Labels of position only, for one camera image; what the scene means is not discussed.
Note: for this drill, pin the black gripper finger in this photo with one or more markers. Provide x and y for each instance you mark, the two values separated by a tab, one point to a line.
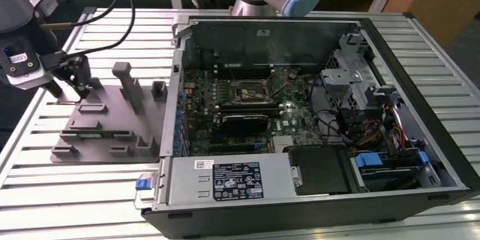
54	88
83	88

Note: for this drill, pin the grey plastic parts rack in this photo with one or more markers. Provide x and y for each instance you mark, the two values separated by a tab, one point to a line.
120	127

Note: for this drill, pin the green RAM stick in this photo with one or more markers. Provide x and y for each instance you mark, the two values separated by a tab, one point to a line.
108	133

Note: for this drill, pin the blue case latch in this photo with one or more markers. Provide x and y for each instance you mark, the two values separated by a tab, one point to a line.
143	184

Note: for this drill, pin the silver power supply black label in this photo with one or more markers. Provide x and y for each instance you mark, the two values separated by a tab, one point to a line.
183	183

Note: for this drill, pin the black RAM stick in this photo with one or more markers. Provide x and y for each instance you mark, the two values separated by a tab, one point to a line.
247	107
251	113
243	67

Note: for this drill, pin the small black graphics card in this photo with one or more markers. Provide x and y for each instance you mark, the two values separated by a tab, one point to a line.
243	124

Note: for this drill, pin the small silver heatsink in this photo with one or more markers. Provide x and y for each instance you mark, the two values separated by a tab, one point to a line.
283	141

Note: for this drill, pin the green motherboard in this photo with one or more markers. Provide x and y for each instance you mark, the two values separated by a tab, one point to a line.
300	127

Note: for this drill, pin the black open PC case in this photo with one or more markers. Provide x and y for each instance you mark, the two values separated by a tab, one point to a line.
224	223

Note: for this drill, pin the silver metal drive cage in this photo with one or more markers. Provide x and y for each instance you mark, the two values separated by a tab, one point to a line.
338	78

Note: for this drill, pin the hard disk in blue carrier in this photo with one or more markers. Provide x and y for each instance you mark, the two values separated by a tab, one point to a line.
370	160

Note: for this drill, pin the white wrist camera black face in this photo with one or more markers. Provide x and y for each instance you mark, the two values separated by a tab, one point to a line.
23	74

